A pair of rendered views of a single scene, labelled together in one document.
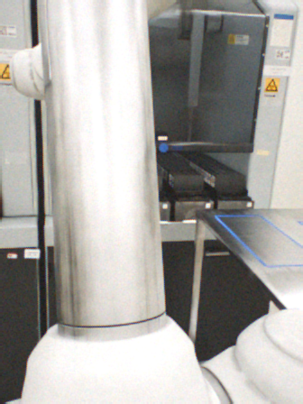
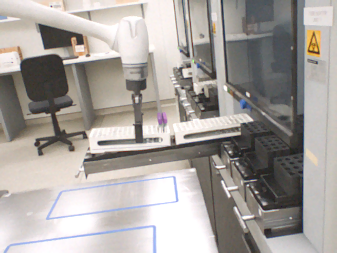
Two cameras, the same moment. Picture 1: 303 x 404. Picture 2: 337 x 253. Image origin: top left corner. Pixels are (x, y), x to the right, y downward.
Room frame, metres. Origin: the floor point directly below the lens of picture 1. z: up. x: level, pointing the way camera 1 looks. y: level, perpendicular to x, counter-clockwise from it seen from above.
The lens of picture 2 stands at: (1.34, -1.05, 1.28)
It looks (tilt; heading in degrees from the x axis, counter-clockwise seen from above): 19 degrees down; 101
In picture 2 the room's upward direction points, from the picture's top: 8 degrees counter-clockwise
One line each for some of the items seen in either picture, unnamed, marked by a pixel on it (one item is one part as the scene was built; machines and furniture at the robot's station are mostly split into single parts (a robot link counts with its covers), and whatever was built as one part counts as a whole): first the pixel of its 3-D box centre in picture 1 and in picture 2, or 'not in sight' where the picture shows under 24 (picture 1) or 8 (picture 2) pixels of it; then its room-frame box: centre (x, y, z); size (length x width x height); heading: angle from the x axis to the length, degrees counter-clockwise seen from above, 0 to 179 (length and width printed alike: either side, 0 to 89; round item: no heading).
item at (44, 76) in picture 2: not in sight; (51, 101); (-0.58, 2.23, 0.52); 0.64 x 0.60 x 1.05; 123
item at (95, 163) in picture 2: not in sight; (168, 149); (1.10, 0.11, 0.78); 0.73 x 0.14 x 0.09; 13
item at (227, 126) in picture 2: not in sight; (212, 129); (1.27, 0.15, 0.83); 0.30 x 0.10 x 0.06; 13
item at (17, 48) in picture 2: not in sight; (10, 56); (-1.45, 2.99, 1.01); 0.26 x 0.13 x 0.22; 14
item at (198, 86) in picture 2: not in sight; (219, 86); (1.30, 0.88, 0.83); 0.30 x 0.10 x 0.06; 13
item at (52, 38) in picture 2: not in sight; (63, 39); (-0.69, 3.07, 1.13); 0.54 x 0.18 x 0.46; 7
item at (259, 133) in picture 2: not in sight; (255, 135); (1.42, 0.02, 0.85); 0.12 x 0.02 x 0.06; 103
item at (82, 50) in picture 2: not in sight; (80, 46); (-0.52, 3.17, 1.02); 0.22 x 0.17 x 0.24; 103
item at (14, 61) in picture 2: not in sight; (9, 59); (-1.35, 2.79, 0.99); 0.29 x 0.20 x 0.17; 111
